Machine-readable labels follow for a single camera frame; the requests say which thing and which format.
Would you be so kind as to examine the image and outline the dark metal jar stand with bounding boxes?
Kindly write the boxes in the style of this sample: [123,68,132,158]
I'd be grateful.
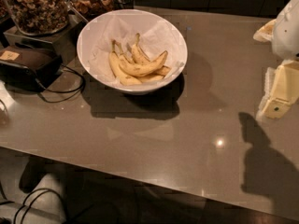
[4,15,85,63]

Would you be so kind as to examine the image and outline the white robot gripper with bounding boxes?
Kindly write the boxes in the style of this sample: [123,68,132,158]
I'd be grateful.
[253,0,299,119]

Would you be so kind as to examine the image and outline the bottom right yellow banana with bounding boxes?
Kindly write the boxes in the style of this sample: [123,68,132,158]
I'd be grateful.
[138,66,171,83]

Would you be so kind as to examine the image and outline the black cable on table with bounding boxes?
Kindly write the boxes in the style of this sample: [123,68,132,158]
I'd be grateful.
[35,63,87,105]

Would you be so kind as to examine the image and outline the left long yellow banana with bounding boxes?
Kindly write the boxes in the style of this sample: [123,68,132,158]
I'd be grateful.
[108,40,141,86]

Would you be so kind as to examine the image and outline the black cables on floor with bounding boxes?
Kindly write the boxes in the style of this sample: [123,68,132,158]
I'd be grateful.
[0,180,71,224]

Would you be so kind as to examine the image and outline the white ceramic bowl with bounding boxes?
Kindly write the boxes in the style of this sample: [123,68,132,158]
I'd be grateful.
[76,8,189,96]

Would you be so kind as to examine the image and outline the black device with label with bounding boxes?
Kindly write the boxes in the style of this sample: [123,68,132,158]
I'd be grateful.
[0,46,63,91]

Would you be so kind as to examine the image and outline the large glass jar of nuts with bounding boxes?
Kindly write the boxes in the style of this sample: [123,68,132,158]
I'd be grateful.
[4,0,69,36]

